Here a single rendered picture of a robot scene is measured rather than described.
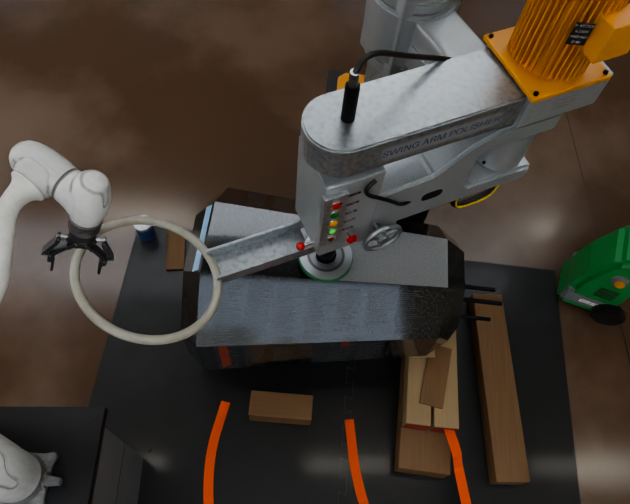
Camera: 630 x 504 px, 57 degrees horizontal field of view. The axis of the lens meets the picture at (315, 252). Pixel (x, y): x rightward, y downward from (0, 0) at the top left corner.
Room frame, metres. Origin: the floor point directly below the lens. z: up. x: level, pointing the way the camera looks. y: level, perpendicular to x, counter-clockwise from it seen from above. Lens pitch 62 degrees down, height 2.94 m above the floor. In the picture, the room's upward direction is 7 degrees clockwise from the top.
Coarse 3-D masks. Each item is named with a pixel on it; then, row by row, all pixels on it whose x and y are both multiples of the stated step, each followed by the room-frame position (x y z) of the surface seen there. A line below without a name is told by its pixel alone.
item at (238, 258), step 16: (288, 224) 1.08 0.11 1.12; (240, 240) 0.99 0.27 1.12; (256, 240) 1.01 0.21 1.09; (272, 240) 1.03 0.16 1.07; (288, 240) 1.04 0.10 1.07; (304, 240) 1.05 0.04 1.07; (224, 256) 0.94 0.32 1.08; (240, 256) 0.95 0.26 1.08; (256, 256) 0.96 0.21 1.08; (272, 256) 0.96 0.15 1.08; (288, 256) 0.96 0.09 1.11; (224, 272) 0.88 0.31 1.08; (240, 272) 0.87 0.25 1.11
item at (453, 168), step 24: (552, 120) 1.36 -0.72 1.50; (456, 144) 1.24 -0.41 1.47; (480, 144) 1.24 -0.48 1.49; (408, 168) 1.19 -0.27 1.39; (432, 168) 1.19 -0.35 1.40; (456, 168) 1.20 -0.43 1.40; (480, 168) 1.34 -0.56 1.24; (384, 192) 1.09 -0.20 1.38; (408, 192) 1.12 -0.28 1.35; (432, 192) 1.17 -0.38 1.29; (456, 192) 1.23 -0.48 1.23; (384, 216) 1.09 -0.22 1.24; (408, 216) 1.14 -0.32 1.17
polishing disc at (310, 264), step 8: (344, 248) 1.14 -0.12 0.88; (304, 256) 1.08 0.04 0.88; (312, 256) 1.09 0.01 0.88; (336, 256) 1.10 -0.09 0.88; (344, 256) 1.11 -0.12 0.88; (304, 264) 1.05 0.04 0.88; (312, 264) 1.05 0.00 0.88; (320, 264) 1.06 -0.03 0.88; (328, 264) 1.06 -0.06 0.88; (336, 264) 1.06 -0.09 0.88; (344, 264) 1.07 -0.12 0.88; (312, 272) 1.02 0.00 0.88; (320, 272) 1.02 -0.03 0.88; (328, 272) 1.03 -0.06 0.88; (336, 272) 1.03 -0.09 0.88; (344, 272) 1.03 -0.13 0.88
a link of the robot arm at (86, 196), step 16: (64, 176) 0.83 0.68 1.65; (80, 176) 0.82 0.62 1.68; (96, 176) 0.83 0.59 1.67; (64, 192) 0.79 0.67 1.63; (80, 192) 0.78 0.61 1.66; (96, 192) 0.79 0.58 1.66; (64, 208) 0.77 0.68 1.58; (80, 208) 0.76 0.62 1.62; (96, 208) 0.77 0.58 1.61; (80, 224) 0.75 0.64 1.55; (96, 224) 0.76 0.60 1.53
